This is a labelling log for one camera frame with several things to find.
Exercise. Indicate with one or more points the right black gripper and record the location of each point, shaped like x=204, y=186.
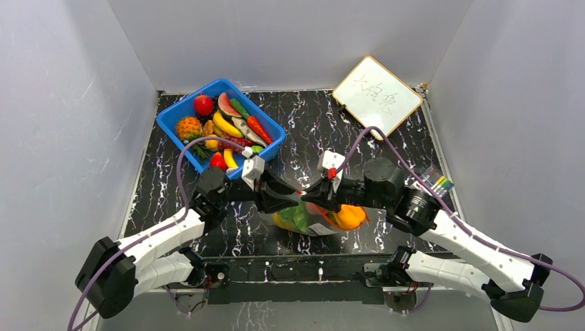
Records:
x=350, y=192

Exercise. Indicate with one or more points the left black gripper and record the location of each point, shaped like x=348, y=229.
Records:
x=270, y=194

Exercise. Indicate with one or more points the yellow toy mango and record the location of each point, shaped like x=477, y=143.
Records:
x=284, y=224

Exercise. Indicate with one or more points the clear zip top bag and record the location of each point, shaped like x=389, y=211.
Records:
x=321, y=223

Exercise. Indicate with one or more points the green toy lettuce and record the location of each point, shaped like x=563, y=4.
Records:
x=297, y=215

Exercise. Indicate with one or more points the yellow toy bell pepper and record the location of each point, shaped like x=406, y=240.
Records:
x=349, y=217

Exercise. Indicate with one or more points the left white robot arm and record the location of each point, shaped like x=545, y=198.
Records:
x=151, y=242

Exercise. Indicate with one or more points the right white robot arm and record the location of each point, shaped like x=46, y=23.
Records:
x=512, y=286

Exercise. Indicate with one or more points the toy purple grapes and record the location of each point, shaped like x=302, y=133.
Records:
x=239, y=141

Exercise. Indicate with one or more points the small yellow toy banana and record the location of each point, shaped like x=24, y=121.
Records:
x=229, y=159

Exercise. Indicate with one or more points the toy mushroom slice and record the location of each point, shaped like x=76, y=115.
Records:
x=243, y=127

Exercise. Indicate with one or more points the toy carrot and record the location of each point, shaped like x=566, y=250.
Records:
x=257, y=128

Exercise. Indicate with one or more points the blue plastic bin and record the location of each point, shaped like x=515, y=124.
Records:
x=169, y=117

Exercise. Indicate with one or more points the green toy cucumber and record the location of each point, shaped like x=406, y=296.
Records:
x=239, y=108

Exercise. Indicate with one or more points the toy watermelon slice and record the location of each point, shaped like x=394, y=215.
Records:
x=225, y=106

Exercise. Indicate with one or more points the orange toy pineapple fruit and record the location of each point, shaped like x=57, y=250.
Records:
x=188, y=129

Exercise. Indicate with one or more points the white dry-erase board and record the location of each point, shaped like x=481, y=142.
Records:
x=376, y=97

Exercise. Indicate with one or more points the red toy pomegranate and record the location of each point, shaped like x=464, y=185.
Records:
x=203, y=105

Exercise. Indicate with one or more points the pack of coloured markers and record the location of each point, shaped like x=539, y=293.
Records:
x=437, y=181

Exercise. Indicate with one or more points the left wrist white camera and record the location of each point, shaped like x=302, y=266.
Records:
x=253, y=167

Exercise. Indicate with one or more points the wrist white camera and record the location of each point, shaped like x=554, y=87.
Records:
x=329, y=164
x=253, y=167

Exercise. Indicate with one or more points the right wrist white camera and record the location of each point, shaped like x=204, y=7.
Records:
x=329, y=164

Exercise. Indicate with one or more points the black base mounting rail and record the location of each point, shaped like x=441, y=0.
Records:
x=280, y=278

